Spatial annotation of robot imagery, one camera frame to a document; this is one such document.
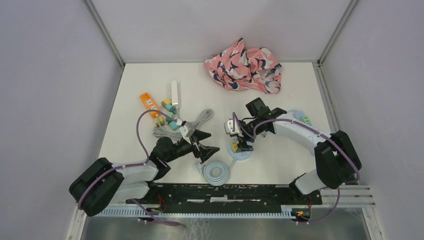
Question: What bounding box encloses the yellow USB plug adapter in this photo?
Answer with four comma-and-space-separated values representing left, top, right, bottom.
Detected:
154, 115, 166, 128

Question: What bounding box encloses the light blue power strip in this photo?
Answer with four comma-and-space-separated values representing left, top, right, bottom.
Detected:
288, 109, 307, 123

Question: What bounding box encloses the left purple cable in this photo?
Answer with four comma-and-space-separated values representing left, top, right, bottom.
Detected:
76, 109, 181, 227

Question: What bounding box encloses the purple cable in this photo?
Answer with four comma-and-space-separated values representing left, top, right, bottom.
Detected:
76, 109, 181, 227
231, 111, 361, 225

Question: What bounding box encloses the green adapter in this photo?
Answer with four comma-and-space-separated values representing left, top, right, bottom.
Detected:
166, 111, 175, 123
302, 115, 312, 126

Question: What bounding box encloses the coiled light blue cable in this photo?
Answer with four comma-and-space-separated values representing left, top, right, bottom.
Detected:
196, 158, 238, 186

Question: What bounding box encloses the orange power strip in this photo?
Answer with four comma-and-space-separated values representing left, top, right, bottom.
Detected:
139, 92, 160, 111

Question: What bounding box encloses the grey cable of white strip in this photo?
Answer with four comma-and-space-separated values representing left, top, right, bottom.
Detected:
180, 108, 215, 128

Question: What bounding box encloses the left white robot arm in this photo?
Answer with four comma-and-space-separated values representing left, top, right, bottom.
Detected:
68, 130, 220, 217

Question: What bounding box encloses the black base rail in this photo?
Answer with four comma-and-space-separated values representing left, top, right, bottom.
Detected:
137, 183, 323, 214

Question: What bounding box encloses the round blue socket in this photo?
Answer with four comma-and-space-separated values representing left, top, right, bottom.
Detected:
227, 137, 253, 161

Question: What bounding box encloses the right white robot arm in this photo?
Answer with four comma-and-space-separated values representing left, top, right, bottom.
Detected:
224, 97, 362, 204

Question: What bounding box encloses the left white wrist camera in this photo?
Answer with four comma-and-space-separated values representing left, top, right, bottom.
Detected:
179, 121, 196, 142

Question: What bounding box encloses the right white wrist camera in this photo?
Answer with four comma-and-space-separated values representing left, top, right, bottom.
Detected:
224, 119, 240, 136

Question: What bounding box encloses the grey cable of orange strip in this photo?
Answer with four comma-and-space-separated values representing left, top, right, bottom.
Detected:
152, 125, 185, 140

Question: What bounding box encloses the green adapter on blue strip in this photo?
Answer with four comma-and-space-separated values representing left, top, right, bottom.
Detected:
302, 115, 312, 126

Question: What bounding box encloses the white power strip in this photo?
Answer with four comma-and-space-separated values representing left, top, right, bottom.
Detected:
170, 80, 180, 109

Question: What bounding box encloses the pink patterned cloth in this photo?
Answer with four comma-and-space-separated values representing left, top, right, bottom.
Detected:
203, 38, 283, 95

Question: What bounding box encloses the teal USB plug adapter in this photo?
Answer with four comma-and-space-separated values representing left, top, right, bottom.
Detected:
168, 121, 181, 131

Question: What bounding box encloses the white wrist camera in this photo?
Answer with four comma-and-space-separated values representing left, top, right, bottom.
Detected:
179, 121, 196, 142
224, 119, 240, 136

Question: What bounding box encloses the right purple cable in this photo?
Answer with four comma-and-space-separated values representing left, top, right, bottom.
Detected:
231, 111, 361, 225

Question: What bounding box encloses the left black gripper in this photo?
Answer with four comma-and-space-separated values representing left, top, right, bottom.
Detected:
164, 128, 220, 163

